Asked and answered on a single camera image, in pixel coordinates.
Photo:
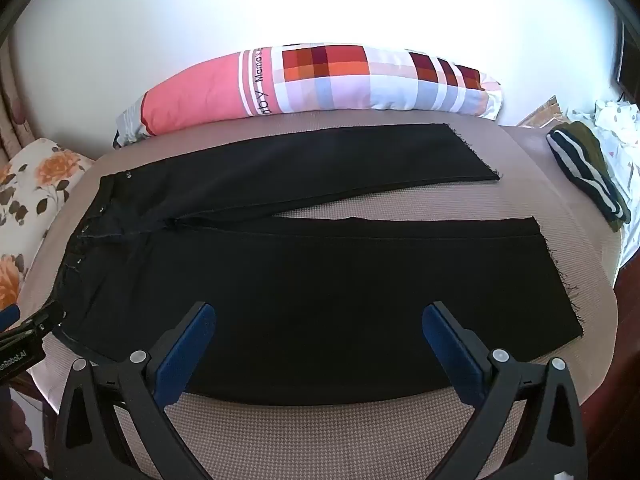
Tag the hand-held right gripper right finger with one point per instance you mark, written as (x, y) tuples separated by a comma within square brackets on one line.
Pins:
[(450, 355)]

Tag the olive green garment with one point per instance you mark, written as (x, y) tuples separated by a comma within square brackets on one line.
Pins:
[(597, 147)]

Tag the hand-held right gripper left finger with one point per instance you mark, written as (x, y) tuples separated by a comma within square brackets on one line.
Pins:
[(187, 355)]

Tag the patterned beige curtain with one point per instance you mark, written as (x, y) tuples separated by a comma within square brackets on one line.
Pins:
[(12, 110)]

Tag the pink checked bolster pillow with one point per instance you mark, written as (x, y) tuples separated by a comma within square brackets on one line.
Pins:
[(200, 95)]

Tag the white dotted cloth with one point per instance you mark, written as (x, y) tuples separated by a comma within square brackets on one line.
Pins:
[(625, 130)]

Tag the dark flat screen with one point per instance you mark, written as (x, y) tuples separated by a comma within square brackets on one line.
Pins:
[(631, 65)]

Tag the black pants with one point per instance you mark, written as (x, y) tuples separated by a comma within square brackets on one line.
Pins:
[(300, 285)]

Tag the navy white striped garment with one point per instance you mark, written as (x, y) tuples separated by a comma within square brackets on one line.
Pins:
[(580, 170)]

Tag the floral white pillow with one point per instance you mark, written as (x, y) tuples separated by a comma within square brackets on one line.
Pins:
[(35, 185)]

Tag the brown cardboard sheet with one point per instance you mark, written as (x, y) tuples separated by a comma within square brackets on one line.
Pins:
[(547, 112)]

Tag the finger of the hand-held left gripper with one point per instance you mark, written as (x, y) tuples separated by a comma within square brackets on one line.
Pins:
[(7, 316), (45, 319)]

